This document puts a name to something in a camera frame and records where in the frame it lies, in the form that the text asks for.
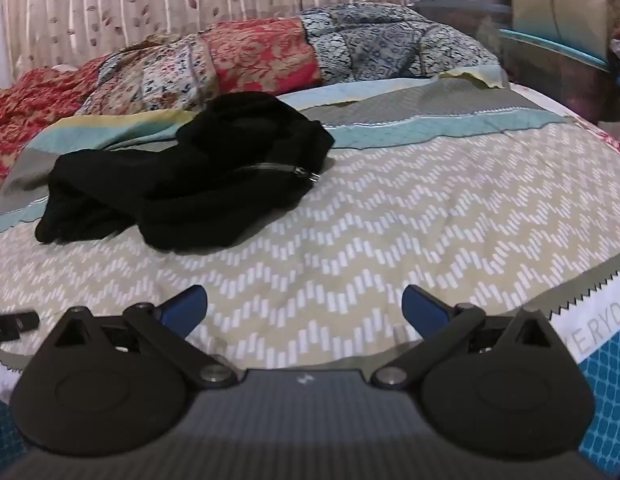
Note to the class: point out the teal edged bed headboard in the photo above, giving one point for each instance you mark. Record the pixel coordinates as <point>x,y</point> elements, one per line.
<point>550,60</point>

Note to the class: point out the blue patterned mattress cover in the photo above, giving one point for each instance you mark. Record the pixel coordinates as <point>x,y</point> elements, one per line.
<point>606,390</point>

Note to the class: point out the red floral patchwork quilt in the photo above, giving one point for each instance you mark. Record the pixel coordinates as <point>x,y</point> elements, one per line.
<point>260,57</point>

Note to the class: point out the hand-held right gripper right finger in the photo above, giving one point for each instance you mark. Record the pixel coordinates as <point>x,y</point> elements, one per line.
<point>424,311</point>

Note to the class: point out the beige cushion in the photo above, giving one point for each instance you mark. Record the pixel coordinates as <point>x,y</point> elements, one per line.
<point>560,0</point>

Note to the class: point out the beige leaf print curtain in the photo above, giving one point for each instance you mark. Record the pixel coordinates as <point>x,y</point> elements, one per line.
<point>154,0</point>

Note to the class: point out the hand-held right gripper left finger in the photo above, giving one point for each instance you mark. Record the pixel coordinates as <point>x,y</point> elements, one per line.
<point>183,309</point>

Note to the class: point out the red floral under sheet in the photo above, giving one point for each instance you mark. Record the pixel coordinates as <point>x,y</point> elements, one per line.
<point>610,137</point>

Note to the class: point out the black pants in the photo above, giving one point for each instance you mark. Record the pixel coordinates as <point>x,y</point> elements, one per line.
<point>214,175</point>

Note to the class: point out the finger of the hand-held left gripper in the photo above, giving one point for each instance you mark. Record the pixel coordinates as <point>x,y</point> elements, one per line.
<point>18,321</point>

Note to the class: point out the zigzag patterned bed sheet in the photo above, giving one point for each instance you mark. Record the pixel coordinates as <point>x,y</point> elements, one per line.
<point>390,210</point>

